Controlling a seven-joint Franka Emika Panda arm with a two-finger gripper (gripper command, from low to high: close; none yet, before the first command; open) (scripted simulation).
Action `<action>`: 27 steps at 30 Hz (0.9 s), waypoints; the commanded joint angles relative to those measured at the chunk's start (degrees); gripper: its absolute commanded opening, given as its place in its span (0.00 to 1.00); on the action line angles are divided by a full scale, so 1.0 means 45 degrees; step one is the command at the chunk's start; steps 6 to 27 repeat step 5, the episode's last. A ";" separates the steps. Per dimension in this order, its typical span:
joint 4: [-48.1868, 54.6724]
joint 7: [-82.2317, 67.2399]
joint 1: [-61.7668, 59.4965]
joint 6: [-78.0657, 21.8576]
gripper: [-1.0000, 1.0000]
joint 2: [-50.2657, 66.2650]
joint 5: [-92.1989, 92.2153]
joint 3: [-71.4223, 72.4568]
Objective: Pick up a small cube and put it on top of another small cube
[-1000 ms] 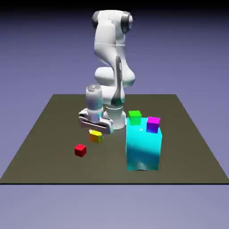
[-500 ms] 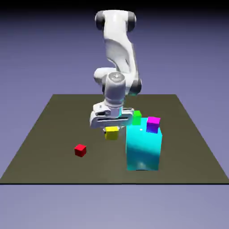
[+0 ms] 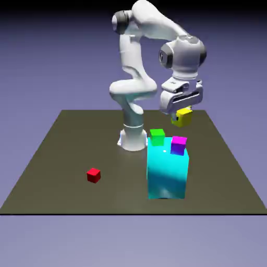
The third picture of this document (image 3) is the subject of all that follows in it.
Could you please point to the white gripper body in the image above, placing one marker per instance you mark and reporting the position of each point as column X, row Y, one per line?
column 177, row 98

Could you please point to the small yellow cube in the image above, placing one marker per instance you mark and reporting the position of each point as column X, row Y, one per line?
column 182, row 117

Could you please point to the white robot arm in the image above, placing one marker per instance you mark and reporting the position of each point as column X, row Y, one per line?
column 130, row 62

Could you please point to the small green cube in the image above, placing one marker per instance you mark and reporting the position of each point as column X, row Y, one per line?
column 157, row 136

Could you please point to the small magenta cube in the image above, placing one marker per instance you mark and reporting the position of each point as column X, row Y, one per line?
column 178, row 145

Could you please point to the small red cube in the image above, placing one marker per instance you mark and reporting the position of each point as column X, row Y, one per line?
column 93, row 175

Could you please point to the large cyan box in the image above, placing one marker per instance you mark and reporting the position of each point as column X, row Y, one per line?
column 166, row 175

